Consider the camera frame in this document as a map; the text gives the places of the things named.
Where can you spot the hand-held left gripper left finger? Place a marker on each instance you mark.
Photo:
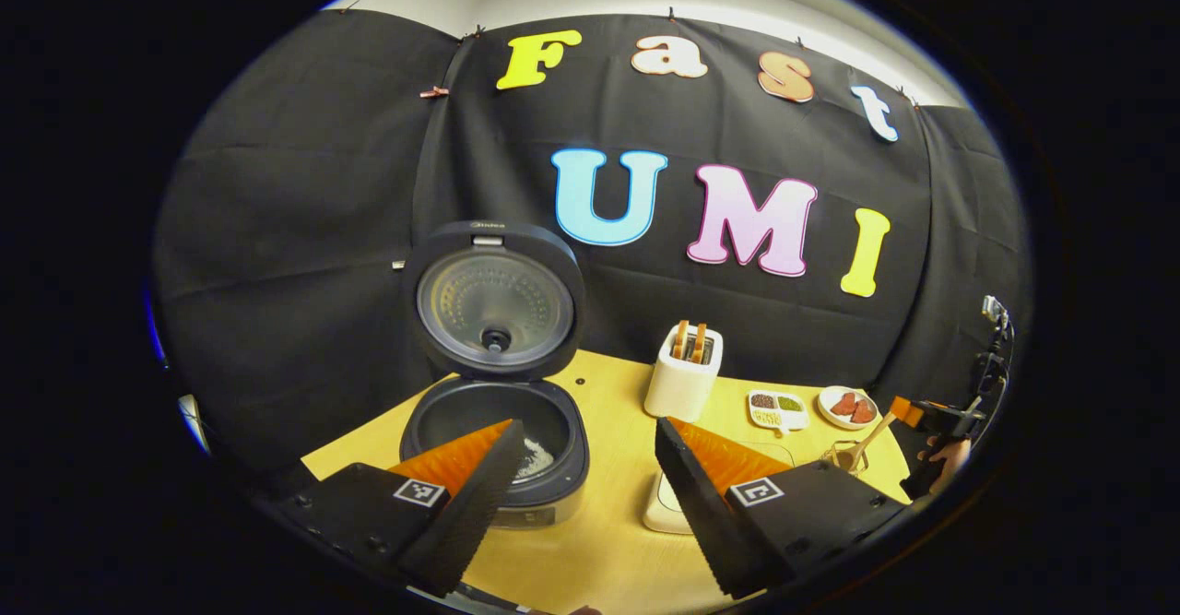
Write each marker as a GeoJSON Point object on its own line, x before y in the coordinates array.
{"type": "Point", "coordinates": [475, 504]}

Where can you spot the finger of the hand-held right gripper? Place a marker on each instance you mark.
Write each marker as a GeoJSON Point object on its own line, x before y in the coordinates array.
{"type": "Point", "coordinates": [902, 410]}

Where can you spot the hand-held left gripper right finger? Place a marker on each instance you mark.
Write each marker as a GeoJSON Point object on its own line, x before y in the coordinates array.
{"type": "Point", "coordinates": [701, 504]}

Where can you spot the white rice grains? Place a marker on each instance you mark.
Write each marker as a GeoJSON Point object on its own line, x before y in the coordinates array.
{"type": "Point", "coordinates": [536, 458]}

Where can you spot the dark grey rice cooker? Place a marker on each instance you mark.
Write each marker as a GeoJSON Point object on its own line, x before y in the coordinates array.
{"type": "Point", "coordinates": [498, 237]}

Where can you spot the white round plate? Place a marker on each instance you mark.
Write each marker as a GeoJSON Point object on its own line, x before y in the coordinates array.
{"type": "Point", "coordinates": [827, 409]}

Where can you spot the white toaster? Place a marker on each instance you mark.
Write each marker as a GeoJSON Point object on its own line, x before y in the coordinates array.
{"type": "Point", "coordinates": [682, 389]}

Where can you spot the white divided dish of beans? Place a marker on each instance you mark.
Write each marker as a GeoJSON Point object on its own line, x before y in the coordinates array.
{"type": "Point", "coordinates": [777, 409]}

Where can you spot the toast slice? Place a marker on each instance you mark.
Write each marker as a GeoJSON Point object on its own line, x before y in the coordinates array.
{"type": "Point", "coordinates": [700, 342]}
{"type": "Point", "coordinates": [680, 338]}

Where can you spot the black backdrop cloth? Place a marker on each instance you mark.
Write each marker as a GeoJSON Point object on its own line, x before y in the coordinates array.
{"type": "Point", "coordinates": [277, 228]}

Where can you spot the red clothes peg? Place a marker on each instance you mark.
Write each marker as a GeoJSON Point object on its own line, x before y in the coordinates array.
{"type": "Point", "coordinates": [434, 91]}

